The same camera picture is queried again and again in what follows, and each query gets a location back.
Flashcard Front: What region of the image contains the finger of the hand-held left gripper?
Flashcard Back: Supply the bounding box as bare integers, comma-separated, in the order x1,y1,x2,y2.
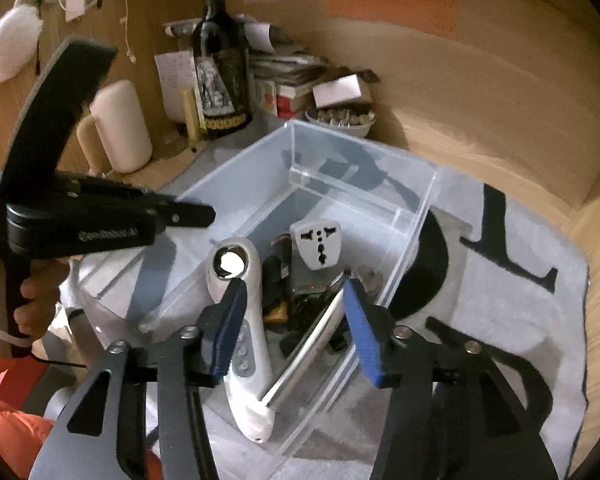
0,36,119,195
80,177,217,231

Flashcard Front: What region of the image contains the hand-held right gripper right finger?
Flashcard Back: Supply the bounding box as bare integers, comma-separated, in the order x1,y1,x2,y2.
341,278,563,480

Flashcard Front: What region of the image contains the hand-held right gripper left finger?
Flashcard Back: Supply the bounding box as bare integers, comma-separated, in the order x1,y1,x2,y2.
27,277,251,480

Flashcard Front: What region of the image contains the silver metal tube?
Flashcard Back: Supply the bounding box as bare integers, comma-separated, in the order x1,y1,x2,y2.
260,287,348,408

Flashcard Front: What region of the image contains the clear plastic storage box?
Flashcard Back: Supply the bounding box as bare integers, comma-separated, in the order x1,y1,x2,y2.
77,119,438,471

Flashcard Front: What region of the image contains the person's left hand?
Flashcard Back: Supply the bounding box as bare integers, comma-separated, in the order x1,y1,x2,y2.
14,259,71,342

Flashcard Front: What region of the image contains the white handheld device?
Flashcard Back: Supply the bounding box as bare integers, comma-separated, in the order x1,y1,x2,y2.
207,236,276,444

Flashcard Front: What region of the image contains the cream cylindrical speaker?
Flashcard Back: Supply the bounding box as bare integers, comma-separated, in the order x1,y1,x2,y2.
89,79,153,173

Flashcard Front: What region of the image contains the white fluffy ball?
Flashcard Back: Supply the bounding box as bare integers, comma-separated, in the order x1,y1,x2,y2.
0,4,43,83

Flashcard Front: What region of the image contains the grey travel adapter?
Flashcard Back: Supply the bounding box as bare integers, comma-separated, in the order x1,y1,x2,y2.
289,220,343,293

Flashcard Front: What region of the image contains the pale wooden block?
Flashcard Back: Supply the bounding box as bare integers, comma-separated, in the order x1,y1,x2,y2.
180,87,204,142

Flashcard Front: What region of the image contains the grey black printed mat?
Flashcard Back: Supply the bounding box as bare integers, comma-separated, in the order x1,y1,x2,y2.
55,165,592,480

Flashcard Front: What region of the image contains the white paper note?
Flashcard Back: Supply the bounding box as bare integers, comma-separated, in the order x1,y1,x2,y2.
154,50,197,123

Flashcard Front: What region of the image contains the red box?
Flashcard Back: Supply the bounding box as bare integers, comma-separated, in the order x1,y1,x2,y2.
276,85,313,118

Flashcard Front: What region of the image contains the dark wine bottle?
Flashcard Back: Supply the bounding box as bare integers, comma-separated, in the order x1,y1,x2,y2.
191,0,253,141

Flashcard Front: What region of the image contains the stack of papers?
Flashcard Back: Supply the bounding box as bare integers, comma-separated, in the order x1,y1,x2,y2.
162,12,331,91

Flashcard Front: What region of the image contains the white bowl of small parts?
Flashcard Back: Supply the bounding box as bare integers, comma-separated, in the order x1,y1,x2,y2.
305,105,377,138

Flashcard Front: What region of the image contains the small white cardboard box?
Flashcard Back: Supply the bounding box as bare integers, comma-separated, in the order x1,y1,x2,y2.
312,74,373,109

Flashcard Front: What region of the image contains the person's orange clothing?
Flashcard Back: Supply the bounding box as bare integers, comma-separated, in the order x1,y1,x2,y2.
0,327,161,480

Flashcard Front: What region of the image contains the orange sticky note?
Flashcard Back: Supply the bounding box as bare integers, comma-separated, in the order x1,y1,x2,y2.
325,0,461,38

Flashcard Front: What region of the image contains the hanging bead string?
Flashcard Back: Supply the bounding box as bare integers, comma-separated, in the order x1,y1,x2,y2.
120,0,137,65

